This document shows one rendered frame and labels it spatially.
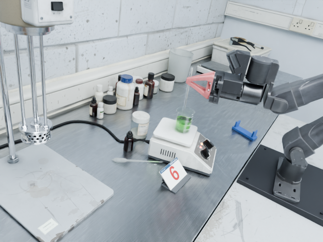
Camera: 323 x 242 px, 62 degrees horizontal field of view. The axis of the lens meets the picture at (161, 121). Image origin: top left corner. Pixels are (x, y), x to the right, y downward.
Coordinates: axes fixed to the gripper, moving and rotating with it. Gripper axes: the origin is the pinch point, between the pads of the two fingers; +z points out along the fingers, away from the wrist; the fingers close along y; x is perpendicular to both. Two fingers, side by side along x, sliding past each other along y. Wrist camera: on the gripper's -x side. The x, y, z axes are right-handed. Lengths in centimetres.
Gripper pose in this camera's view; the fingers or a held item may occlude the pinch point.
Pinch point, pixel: (189, 80)
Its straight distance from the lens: 78.0
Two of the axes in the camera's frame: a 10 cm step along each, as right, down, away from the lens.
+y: -2.4, 4.4, -8.6
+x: -1.3, 8.7, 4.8
